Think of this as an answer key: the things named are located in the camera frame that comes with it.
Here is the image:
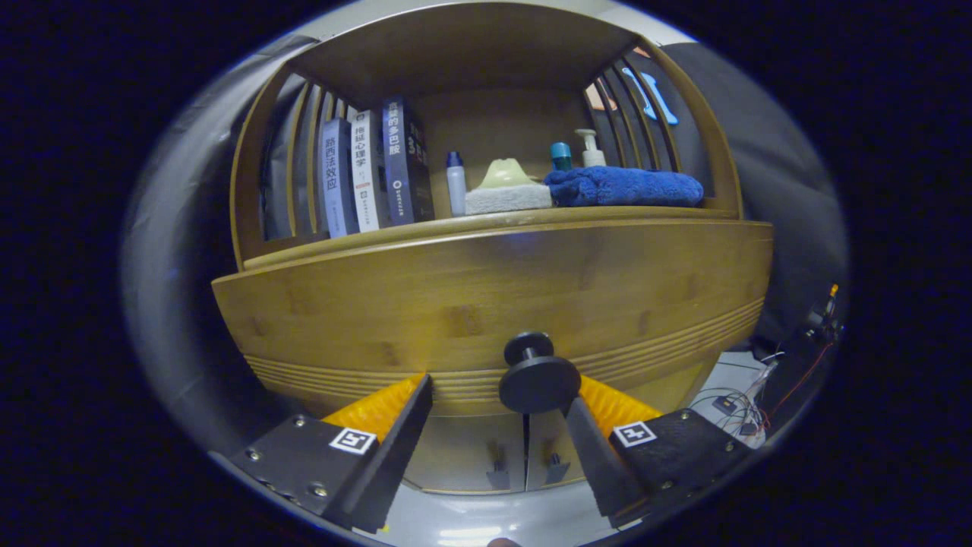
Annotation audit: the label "wooden cabinet door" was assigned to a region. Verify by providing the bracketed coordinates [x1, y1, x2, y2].
[402, 414, 529, 495]
[524, 410, 608, 491]

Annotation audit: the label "pale green handled scrub brush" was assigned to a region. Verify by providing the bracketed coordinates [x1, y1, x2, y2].
[465, 158, 554, 216]

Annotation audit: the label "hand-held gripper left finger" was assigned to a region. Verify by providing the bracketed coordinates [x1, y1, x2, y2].
[228, 372, 434, 534]

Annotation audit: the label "tangled thin cables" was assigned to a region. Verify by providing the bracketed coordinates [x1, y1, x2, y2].
[691, 357, 783, 449]

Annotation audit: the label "white book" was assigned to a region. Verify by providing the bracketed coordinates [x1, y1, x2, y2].
[349, 109, 390, 233]

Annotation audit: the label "wooden drawer with black knob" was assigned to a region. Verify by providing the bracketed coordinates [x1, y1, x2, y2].
[211, 219, 775, 419]

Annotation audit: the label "wooden cabinet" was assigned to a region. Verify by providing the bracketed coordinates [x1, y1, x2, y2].
[228, 0, 745, 496]

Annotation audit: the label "light blue book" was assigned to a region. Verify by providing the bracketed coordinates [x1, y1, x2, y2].
[319, 118, 359, 238]

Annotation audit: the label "white pump bottle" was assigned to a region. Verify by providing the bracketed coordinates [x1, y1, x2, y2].
[574, 128, 607, 169]

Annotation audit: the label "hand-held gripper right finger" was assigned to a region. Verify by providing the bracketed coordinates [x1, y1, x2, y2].
[562, 376, 753, 529]

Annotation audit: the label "white bottle with blue cap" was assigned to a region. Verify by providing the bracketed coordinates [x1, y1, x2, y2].
[446, 151, 467, 217]

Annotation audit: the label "dark blue book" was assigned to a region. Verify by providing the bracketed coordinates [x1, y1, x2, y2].
[382, 96, 435, 227]

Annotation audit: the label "black device with orange tip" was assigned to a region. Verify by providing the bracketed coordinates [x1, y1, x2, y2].
[759, 283, 844, 415]

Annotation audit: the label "wooden countertop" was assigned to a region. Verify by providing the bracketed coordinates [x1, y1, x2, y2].
[241, 199, 743, 272]

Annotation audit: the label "folded blue towel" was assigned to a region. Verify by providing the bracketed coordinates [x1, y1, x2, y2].
[544, 166, 705, 208]

